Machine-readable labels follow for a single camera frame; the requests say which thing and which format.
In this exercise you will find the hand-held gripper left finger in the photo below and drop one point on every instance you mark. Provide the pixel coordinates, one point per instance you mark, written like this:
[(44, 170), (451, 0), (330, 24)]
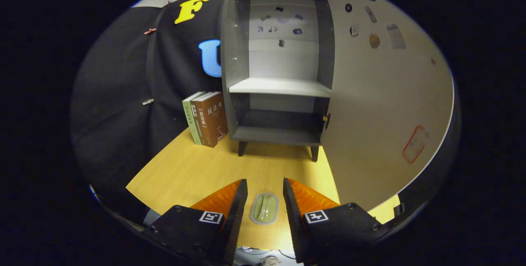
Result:
[(238, 225)]

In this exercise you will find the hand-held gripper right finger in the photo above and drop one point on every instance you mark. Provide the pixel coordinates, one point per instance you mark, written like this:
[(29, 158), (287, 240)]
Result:
[(294, 225)]

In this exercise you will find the pale green grey-rimmed sponge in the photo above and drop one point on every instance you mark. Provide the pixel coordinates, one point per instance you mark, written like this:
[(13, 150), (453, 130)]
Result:
[(265, 208)]

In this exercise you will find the beige cabinet door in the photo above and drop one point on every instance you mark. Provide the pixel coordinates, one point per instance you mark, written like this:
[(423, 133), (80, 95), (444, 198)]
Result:
[(370, 114)]

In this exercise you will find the brown book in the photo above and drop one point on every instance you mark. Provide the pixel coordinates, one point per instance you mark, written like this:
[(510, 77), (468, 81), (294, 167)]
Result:
[(194, 112), (215, 118)]

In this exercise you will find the dark grey cabinet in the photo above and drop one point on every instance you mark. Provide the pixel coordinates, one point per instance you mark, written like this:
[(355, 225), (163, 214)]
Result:
[(283, 87)]

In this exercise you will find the white clothespin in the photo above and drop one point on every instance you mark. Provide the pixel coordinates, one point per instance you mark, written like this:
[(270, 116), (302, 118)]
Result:
[(147, 102)]

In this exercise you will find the black backdrop cloth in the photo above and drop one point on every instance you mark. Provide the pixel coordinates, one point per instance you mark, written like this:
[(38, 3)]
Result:
[(115, 93)]

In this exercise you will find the pink clothespin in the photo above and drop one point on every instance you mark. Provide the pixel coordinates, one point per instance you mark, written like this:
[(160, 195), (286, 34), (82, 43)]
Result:
[(150, 31)]

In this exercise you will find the black clip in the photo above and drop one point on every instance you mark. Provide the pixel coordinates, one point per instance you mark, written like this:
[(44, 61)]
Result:
[(166, 3)]

